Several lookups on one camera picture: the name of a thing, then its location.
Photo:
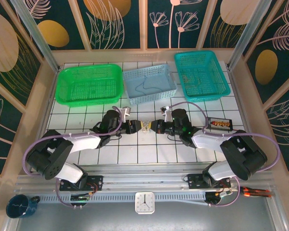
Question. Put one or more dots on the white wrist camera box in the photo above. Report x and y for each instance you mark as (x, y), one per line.
(167, 114)
(125, 113)

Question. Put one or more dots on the light blue plastic basket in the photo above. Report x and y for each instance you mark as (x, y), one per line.
(156, 93)

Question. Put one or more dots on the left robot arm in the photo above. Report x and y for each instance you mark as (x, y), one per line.
(84, 142)

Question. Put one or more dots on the teal plastic basket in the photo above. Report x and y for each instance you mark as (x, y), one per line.
(207, 95)

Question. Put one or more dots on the dark blue mug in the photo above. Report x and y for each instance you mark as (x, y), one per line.
(18, 207)

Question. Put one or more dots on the black orange snack packet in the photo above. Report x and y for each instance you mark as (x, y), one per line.
(219, 124)

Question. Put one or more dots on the bright green plastic basket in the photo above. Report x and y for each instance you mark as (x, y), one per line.
(89, 101)

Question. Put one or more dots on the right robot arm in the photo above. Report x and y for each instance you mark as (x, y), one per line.
(207, 140)

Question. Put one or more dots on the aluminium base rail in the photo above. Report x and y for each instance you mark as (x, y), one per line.
(144, 179)

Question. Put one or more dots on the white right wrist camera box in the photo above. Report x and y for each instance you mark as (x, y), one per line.
(167, 114)

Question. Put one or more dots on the white square clock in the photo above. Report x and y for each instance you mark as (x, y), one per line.
(145, 202)

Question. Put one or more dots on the aluminium frame post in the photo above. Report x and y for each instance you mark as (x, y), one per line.
(38, 41)
(245, 36)

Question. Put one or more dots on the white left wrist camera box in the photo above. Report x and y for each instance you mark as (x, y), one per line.
(125, 113)

